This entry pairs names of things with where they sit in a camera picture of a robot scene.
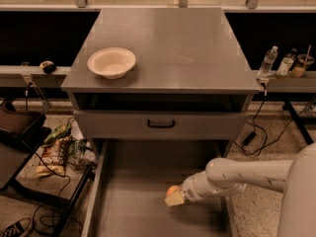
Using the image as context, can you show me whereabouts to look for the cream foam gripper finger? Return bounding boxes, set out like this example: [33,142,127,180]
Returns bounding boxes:
[165,191,185,206]

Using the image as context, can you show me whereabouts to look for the orange fruit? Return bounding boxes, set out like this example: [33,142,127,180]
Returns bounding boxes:
[166,186,181,198]

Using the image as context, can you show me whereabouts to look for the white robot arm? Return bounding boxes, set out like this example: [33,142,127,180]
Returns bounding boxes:
[165,143,316,237]

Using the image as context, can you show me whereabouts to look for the open grey bottom drawer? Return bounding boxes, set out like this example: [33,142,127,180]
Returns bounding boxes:
[82,140,238,237]

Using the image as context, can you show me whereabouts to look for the grey drawer cabinet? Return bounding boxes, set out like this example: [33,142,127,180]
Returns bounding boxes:
[62,8,259,156]

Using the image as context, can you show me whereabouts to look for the black rolling cart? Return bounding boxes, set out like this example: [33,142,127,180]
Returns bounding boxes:
[0,113,94,237]

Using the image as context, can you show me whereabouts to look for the brown snack bag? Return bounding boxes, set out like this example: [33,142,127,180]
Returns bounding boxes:
[35,138,70,177]

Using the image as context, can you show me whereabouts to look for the green snack bag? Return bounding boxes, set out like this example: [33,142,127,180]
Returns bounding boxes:
[43,124,71,146]

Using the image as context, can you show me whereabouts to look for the white paper bowl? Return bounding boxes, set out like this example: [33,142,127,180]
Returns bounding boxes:
[87,47,136,79]

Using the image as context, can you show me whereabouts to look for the black white sneaker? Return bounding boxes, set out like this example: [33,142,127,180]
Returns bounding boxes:
[0,217,31,237]

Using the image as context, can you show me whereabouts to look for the clear plastic water bottle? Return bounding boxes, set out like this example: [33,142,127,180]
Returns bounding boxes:
[258,45,278,77]

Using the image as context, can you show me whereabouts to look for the clear bottle with label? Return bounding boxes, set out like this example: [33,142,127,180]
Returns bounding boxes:
[276,48,297,79]

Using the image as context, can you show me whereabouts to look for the black yellow tape measure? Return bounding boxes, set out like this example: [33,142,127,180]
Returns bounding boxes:
[39,60,56,74]

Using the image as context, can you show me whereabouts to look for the black power adapter cable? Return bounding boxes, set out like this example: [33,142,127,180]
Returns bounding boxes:
[233,82,297,157]

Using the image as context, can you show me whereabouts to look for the closed grey drawer black handle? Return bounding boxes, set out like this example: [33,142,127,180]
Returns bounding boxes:
[74,111,247,140]

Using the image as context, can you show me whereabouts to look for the black floor cable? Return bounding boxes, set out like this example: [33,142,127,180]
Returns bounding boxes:
[31,151,84,237]

